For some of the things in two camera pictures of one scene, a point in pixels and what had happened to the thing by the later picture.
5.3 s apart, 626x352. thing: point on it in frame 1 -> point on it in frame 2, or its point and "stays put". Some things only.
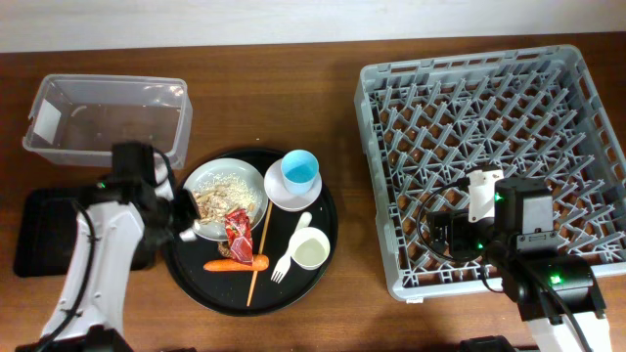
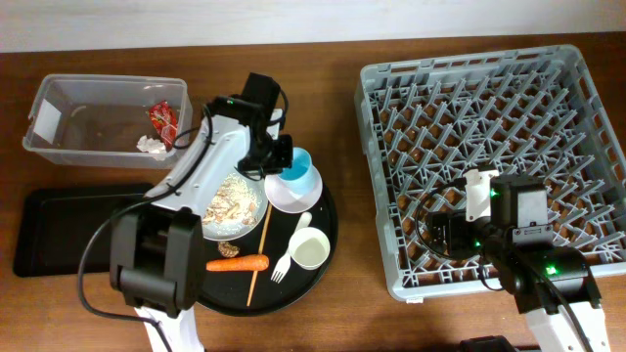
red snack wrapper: (240, 236) -> (164, 120)
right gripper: (458, 222) stays put
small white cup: (309, 248) stays put
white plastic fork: (285, 264) stays put
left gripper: (185, 201) -> (285, 160)
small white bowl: (281, 197) stays put
